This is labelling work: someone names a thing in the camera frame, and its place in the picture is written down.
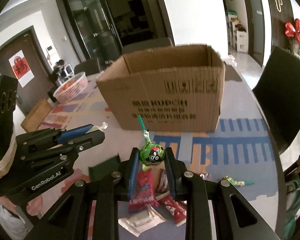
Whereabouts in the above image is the green lollipop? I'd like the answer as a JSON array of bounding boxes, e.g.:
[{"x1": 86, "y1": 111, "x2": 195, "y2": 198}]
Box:
[
  {"x1": 222, "y1": 176, "x2": 255, "y2": 187},
  {"x1": 138, "y1": 115, "x2": 165, "y2": 171}
]

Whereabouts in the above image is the small striped snack packet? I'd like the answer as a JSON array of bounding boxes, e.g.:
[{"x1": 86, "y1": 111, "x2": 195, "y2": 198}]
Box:
[{"x1": 156, "y1": 169, "x2": 169, "y2": 193}]

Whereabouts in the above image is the dark green packet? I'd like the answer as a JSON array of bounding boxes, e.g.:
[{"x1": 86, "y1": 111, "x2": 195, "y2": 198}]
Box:
[{"x1": 88, "y1": 155, "x2": 121, "y2": 182}]

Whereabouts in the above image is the woven wicker box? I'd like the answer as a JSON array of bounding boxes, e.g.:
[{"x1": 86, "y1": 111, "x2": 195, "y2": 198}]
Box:
[{"x1": 21, "y1": 99, "x2": 52, "y2": 132}]

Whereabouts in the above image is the red white snack packet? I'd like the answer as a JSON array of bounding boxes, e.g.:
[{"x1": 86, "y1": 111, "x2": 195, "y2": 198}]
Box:
[{"x1": 156, "y1": 192, "x2": 186, "y2": 226}]

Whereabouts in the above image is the pink plastic basket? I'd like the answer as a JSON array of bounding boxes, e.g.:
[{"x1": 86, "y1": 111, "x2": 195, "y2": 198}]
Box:
[{"x1": 53, "y1": 72, "x2": 88, "y2": 103}]

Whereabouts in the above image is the white snack sachet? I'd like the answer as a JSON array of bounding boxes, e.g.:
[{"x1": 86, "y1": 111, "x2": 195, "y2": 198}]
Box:
[{"x1": 118, "y1": 205, "x2": 167, "y2": 237}]

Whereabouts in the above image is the green lollipop on table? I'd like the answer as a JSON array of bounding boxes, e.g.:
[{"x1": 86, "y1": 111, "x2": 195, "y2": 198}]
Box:
[{"x1": 222, "y1": 176, "x2": 255, "y2": 187}]

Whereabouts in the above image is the colourful patterned tablecloth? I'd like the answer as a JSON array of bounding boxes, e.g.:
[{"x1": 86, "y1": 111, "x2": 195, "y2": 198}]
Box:
[{"x1": 43, "y1": 66, "x2": 283, "y2": 236}]

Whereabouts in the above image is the red paper door decoration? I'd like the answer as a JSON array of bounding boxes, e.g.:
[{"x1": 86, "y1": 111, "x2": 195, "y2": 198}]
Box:
[{"x1": 8, "y1": 50, "x2": 34, "y2": 88}]

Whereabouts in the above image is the brown cardboard box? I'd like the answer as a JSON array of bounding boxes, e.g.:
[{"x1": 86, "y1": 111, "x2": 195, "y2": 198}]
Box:
[{"x1": 96, "y1": 44, "x2": 225, "y2": 132}]

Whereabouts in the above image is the black chair right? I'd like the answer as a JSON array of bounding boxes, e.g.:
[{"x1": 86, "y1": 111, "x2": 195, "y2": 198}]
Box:
[{"x1": 253, "y1": 47, "x2": 300, "y2": 154}]

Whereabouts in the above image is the white shelf unit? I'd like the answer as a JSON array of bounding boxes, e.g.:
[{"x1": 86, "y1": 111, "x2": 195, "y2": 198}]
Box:
[{"x1": 226, "y1": 11, "x2": 248, "y2": 53}]

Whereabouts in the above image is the red flower decoration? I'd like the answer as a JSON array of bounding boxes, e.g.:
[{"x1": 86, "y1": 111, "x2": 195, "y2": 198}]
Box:
[{"x1": 285, "y1": 18, "x2": 300, "y2": 44}]

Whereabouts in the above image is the black camera module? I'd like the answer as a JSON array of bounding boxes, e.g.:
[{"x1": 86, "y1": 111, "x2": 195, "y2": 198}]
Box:
[{"x1": 0, "y1": 75, "x2": 18, "y2": 161}]

